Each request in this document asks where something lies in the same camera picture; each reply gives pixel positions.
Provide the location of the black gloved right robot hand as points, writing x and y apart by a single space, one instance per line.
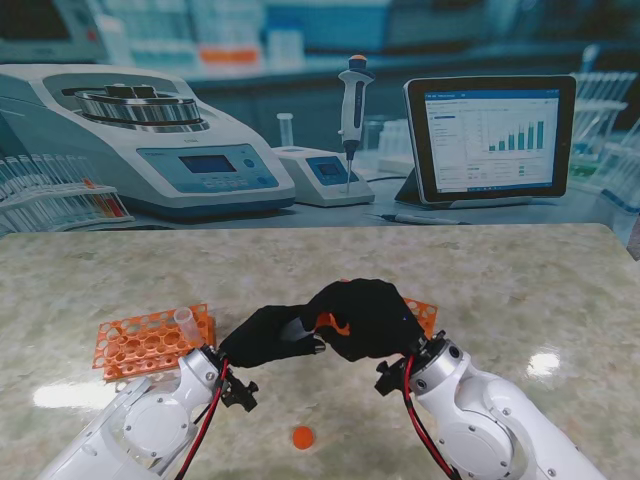
375 315

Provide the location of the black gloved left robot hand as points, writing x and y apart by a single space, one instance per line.
260 340

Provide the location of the clear plastic test tube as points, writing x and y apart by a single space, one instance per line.
187 325
295 332

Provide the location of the orange round tube cap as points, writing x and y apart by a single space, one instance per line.
303 437
332 322

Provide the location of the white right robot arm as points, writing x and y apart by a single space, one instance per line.
500 425

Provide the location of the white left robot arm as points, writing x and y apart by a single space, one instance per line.
150 425

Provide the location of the orange test tube rack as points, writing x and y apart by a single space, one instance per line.
422 312
145 325

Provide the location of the printed laboratory backdrop poster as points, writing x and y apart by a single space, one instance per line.
320 30

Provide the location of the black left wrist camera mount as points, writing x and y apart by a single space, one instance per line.
242 392

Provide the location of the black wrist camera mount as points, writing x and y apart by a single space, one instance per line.
390 377
242 392

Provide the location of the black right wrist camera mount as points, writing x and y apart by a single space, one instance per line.
390 377

